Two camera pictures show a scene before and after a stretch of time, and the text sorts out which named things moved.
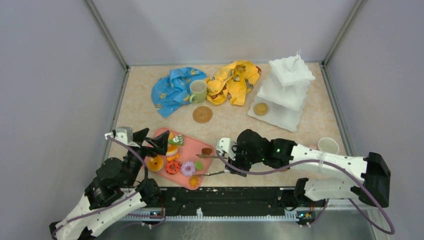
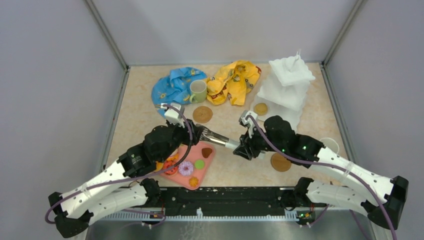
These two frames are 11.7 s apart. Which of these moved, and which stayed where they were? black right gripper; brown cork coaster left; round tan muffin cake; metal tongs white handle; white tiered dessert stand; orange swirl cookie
Moved: black right gripper; metal tongs white handle
Stayed: orange swirl cookie; brown cork coaster left; round tan muffin cake; white tiered dessert stand
